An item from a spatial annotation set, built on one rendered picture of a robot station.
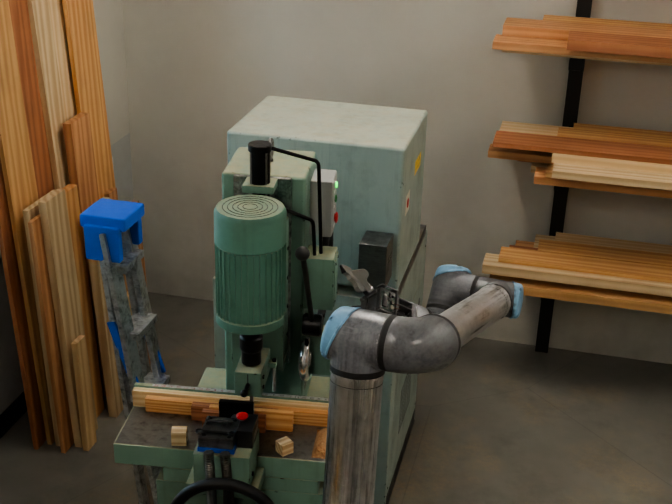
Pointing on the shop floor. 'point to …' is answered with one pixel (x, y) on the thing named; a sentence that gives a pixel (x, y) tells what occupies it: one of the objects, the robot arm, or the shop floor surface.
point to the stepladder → (102, 230)
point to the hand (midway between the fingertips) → (334, 292)
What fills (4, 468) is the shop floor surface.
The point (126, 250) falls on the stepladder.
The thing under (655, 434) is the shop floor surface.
